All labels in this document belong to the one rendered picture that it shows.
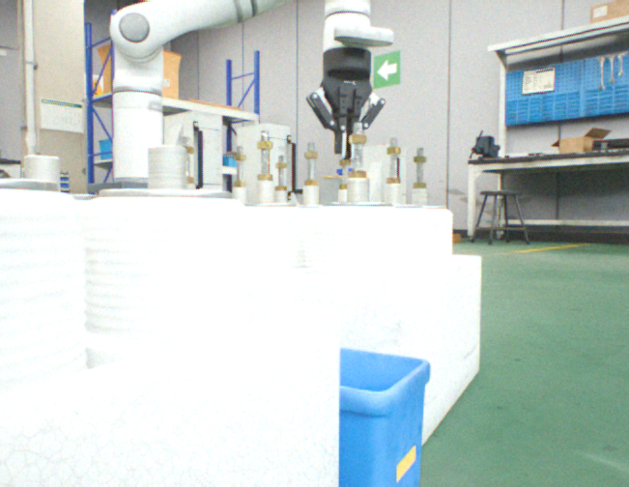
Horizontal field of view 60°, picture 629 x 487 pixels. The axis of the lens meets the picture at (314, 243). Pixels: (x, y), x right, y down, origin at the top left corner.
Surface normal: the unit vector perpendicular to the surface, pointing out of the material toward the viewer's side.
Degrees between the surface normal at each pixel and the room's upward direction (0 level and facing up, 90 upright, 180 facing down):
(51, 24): 90
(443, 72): 90
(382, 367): 88
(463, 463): 0
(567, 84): 90
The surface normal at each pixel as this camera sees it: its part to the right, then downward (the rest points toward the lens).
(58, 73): 0.73, 0.04
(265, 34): -0.69, 0.04
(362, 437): -0.48, 0.07
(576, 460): 0.00, -1.00
